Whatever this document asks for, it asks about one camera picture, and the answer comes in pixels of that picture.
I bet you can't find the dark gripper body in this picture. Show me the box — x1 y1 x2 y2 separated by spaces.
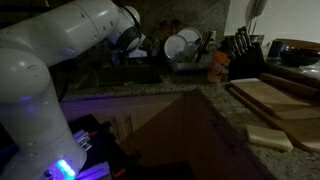
119 40 149 66

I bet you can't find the dark kitchen sink basin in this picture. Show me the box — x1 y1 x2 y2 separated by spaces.
78 64 163 90

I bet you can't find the large white plate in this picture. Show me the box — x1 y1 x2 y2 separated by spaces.
163 33 188 62

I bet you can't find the grey dish rack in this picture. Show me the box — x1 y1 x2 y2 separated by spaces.
167 54 216 73

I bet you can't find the small white plate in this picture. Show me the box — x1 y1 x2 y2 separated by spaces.
176 27 203 46

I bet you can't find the dark utensils bundle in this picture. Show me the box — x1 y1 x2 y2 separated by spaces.
194 30 215 63

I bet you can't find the orange dish soap bottle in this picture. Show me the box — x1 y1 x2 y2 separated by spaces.
206 49 232 84

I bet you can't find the wooden corner cabinet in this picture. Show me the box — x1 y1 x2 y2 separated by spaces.
59 88 268 180

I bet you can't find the black knife block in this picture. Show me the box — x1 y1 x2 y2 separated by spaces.
227 42 267 81

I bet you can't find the white hanging kitchen utensil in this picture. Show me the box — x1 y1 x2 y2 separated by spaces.
244 0 270 36

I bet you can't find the light wooden cutting board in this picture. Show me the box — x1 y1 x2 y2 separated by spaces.
229 77 320 121

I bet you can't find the blue mug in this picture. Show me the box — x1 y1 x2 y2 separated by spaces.
267 39 285 60

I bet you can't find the wooden rolling pin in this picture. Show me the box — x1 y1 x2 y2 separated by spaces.
259 72 320 100

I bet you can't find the pale yellow sponge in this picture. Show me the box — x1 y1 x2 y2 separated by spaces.
246 124 295 153

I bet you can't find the dark bowl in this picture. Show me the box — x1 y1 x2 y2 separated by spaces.
279 48 320 68

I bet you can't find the wooden bowl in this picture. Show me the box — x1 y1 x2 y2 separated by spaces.
273 37 320 52

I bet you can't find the large wooden cutting board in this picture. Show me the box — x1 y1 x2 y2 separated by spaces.
225 83 320 154

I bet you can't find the black handled knife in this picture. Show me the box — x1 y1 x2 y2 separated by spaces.
226 35 238 60
237 27 248 50
233 31 244 54
242 25 253 48

